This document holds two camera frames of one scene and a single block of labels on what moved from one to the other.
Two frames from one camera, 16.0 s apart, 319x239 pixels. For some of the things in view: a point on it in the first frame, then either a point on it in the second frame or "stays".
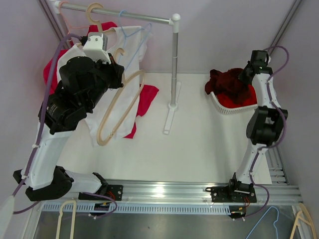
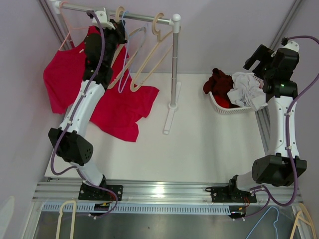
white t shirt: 114,114 to 246,92
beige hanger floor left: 73,218 stays
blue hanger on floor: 274,222 stays
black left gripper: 114,69 to 119,32
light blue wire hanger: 121,50 to 128,36
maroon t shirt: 228,83 stays
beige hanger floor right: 304,220 stays
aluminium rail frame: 171,198 stays
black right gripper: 241,77 to 264,55
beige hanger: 123,78 to 135,86
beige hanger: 97,23 to 143,30
